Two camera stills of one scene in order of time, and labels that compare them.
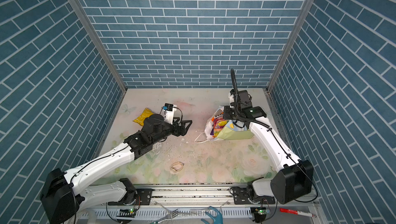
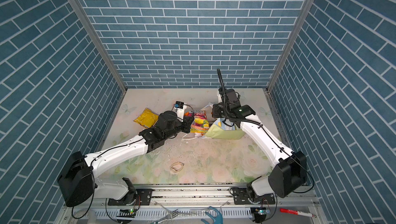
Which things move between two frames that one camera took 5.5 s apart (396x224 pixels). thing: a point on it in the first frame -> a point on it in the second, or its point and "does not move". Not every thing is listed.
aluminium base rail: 203,196 does not move
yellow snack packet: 146,113 does not move
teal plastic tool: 218,219 does not move
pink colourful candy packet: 218,123 -> 200,123
